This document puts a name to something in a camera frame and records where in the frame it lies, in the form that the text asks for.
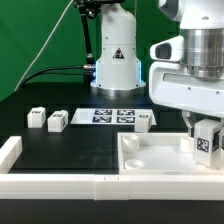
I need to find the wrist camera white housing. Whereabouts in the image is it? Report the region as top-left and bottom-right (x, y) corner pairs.
(150, 36), (184, 62)

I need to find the white sheet with markers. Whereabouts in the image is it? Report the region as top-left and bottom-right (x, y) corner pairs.
(71, 108), (156, 125)

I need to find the black camera stand pole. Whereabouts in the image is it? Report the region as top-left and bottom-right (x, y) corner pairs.
(73, 0), (126, 64)

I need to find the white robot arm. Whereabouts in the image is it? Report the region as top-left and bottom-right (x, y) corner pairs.
(91, 0), (224, 132)

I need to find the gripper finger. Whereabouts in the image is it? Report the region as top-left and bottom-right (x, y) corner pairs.
(182, 111), (196, 137)
(217, 120), (224, 147)

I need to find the white U-shaped fence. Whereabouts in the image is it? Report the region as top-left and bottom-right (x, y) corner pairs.
(0, 136), (224, 200)

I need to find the black cable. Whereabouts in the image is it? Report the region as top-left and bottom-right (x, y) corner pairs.
(23, 65), (98, 85)

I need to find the white cable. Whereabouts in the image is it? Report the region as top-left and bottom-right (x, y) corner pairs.
(13, 0), (75, 92)

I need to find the white square tabletop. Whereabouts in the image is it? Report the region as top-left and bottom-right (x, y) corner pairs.
(117, 133), (224, 175)

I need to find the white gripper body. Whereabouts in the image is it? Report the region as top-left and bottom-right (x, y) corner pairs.
(149, 62), (224, 118)

